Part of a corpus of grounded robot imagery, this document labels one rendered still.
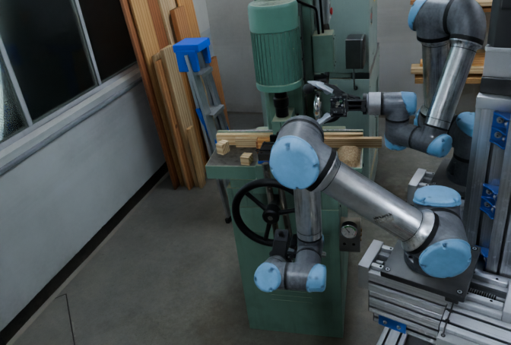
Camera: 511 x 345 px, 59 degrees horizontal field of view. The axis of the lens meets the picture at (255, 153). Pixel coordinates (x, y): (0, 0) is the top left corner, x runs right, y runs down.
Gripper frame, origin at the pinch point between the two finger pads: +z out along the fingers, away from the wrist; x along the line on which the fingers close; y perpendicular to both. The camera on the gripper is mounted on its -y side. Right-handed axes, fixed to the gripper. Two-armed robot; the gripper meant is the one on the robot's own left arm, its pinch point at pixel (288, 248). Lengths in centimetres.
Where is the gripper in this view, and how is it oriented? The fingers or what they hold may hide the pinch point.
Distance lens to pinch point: 161.6
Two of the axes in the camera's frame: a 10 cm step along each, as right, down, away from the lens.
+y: -0.2, 10.0, -0.3
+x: 9.7, 0.1, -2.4
